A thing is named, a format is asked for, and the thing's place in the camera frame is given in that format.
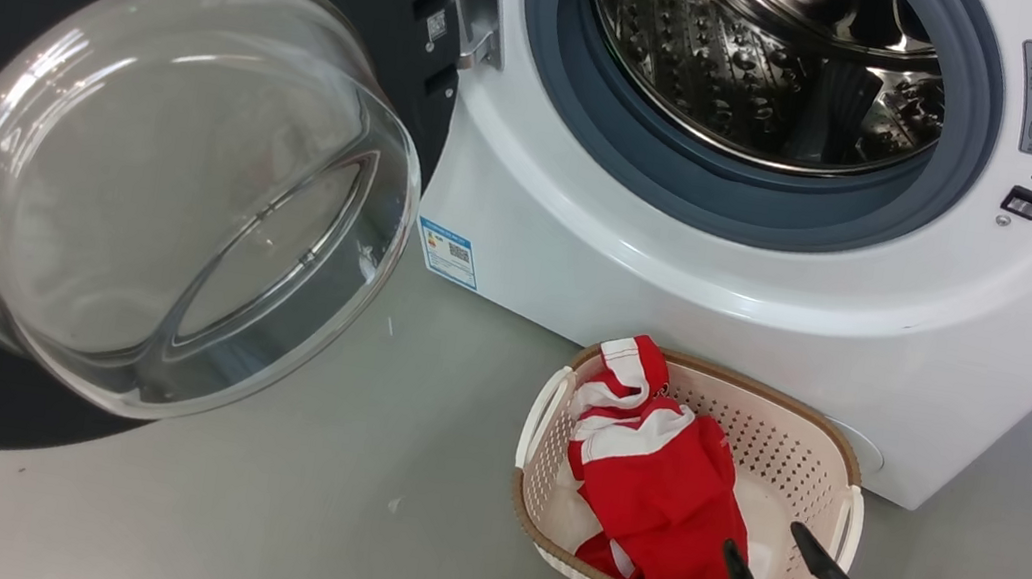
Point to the blue energy label sticker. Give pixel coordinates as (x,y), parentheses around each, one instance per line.
(448,253)

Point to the black door lock socket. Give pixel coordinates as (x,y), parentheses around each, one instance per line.
(1024,203)

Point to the grey rubber door gasket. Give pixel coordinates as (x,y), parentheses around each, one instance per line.
(599,130)

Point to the cream perforated laundry basket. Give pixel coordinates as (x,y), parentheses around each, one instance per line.
(796,450)

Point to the white washing machine body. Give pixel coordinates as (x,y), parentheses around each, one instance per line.
(679,282)

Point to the red and white garment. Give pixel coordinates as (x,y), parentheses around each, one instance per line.
(668,503)

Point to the round white filter cover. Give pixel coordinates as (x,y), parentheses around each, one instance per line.
(863,444)

